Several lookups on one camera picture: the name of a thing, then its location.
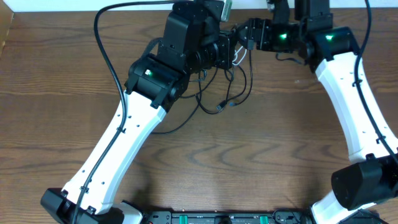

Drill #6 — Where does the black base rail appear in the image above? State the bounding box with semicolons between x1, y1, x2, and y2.
141;208;315;224

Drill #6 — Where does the clear tape piece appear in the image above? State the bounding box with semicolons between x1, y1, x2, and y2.
295;78;318;85

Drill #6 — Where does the white usb cable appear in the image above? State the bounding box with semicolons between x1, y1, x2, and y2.
231;45;248;67

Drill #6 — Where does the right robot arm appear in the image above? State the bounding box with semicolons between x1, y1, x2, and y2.
236;1;397;223

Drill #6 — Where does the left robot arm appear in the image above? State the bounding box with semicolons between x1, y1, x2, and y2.
40;1;234;223

